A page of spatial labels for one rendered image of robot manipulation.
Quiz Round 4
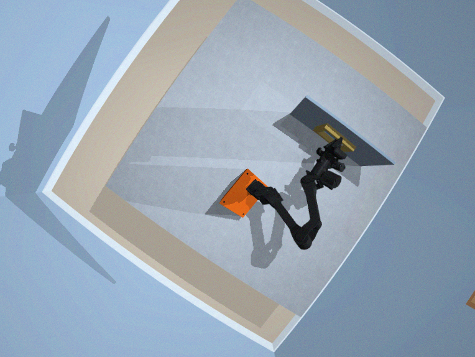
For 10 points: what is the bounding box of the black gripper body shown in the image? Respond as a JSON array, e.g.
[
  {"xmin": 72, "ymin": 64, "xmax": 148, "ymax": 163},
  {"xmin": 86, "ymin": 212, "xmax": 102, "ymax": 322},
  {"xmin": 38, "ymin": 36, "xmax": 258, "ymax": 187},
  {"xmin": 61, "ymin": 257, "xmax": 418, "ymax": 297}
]
[{"xmin": 316, "ymin": 147, "xmax": 348, "ymax": 170}]

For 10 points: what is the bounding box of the gold picture frame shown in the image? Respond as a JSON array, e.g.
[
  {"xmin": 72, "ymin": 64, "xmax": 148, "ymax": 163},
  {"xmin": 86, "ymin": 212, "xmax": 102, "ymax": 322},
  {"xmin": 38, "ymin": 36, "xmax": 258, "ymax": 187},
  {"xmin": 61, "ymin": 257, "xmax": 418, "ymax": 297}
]
[{"xmin": 313, "ymin": 123, "xmax": 356, "ymax": 152}]

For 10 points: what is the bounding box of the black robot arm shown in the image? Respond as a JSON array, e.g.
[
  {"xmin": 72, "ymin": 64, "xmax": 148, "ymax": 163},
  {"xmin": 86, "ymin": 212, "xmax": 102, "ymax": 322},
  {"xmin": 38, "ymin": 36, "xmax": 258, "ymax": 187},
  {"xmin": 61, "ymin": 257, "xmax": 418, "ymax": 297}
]
[{"xmin": 246, "ymin": 164, "xmax": 341, "ymax": 249}]

